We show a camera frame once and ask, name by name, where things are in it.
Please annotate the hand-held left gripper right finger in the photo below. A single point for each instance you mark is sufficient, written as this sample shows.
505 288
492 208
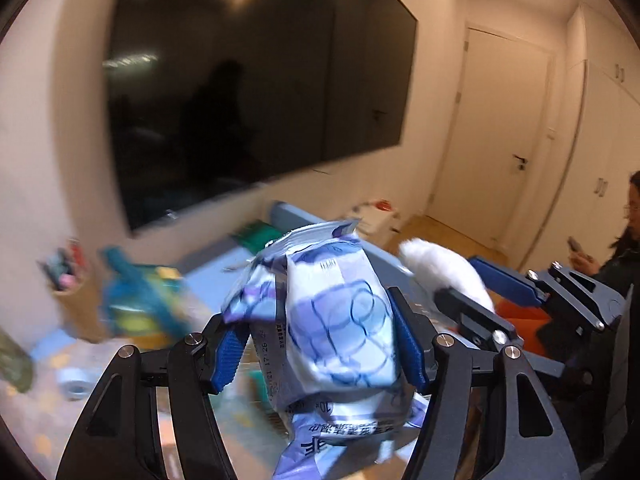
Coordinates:
412 355

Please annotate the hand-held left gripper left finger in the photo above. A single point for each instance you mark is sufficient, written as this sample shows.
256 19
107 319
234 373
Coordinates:
227 360

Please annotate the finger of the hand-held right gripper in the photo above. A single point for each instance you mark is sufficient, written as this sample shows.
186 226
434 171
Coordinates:
505 280
470 315

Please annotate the white plush toy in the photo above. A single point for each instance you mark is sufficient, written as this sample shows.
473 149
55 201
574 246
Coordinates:
450 265

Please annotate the blue tissue pack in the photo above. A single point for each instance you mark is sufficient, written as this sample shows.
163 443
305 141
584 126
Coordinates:
340 320

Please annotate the orange cushion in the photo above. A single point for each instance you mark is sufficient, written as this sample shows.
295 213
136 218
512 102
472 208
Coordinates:
525 316

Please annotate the white shelf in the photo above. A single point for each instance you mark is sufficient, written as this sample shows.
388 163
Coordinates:
375 220

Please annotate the small red object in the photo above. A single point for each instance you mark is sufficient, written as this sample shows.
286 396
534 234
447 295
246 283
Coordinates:
384 205

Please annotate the white door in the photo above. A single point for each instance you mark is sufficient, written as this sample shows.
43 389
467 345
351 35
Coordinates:
490 135

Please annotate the cork pen holder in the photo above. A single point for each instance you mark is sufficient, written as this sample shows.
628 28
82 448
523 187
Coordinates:
80 310

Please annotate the grey-blue chair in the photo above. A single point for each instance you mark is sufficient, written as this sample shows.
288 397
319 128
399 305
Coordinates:
290 215

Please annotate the white wardrobe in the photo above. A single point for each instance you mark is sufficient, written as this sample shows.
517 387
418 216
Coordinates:
595 135

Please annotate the bunch of pens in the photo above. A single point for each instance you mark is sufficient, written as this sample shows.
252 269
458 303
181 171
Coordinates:
65 265

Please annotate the glass vase with green stems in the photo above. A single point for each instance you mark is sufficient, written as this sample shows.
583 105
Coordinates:
12 365

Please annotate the black wall television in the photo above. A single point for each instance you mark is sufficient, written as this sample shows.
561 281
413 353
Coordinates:
250 85

